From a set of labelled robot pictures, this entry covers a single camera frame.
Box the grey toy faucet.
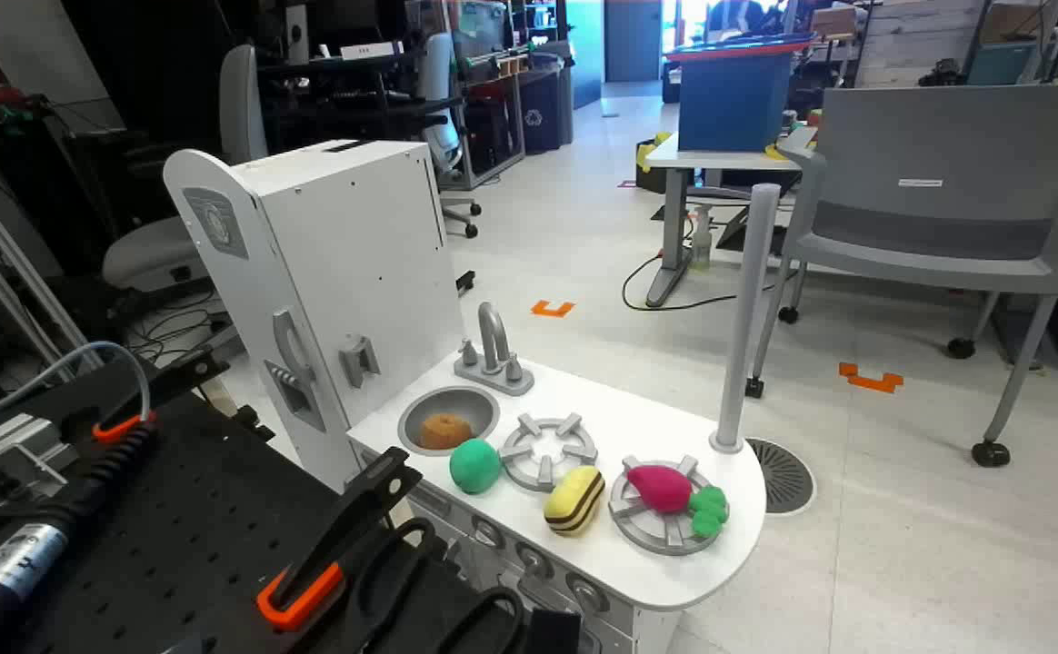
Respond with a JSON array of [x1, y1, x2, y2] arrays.
[[451, 300, 538, 399]]

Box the brown plush toy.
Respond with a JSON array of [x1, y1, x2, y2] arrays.
[[413, 410, 475, 453]]

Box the green plush ball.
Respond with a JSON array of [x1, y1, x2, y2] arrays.
[[449, 438, 506, 498]]

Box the grey toy sink bowl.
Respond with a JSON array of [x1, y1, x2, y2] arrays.
[[395, 385, 501, 459]]

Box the yellow black plush toy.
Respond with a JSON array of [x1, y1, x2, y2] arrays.
[[541, 464, 611, 541]]

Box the white toy kitchen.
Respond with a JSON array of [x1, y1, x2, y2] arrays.
[[160, 134, 775, 654]]

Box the grey toy stove knob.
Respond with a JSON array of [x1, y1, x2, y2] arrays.
[[469, 514, 508, 553], [559, 570, 613, 618], [514, 537, 556, 584]]

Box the pink green plush radish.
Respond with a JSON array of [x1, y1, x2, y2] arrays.
[[627, 459, 735, 547]]

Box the orange floor tape marker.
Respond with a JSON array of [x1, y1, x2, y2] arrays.
[[836, 360, 909, 399], [527, 295, 579, 325]]

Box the white table grey legs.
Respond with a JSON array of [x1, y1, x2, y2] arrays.
[[640, 123, 819, 312]]

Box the grey office chair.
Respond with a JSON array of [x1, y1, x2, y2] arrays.
[[413, 28, 483, 239]]

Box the round floor vent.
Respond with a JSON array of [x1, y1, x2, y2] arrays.
[[744, 438, 819, 518]]

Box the blue storage bin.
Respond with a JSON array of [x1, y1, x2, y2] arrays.
[[664, 40, 811, 158]]

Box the white office chair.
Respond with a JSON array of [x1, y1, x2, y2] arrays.
[[98, 40, 272, 295]]

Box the grey plastic chair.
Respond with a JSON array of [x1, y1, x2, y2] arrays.
[[743, 79, 1058, 471]]

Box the clear plastic tube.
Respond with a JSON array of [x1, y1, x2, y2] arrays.
[[0, 338, 155, 438]]

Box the silver tripod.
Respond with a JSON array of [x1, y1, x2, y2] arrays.
[[0, 132, 98, 373]]

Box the black cylinder silver label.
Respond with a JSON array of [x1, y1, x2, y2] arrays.
[[0, 451, 155, 654]]

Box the black floor cable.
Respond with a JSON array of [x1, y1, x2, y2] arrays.
[[619, 239, 743, 318]]

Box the black clamp orange handle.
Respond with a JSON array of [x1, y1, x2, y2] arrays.
[[89, 350, 234, 451], [252, 442, 426, 636]]

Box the black loop handles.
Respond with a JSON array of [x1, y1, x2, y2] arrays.
[[350, 518, 586, 654]]

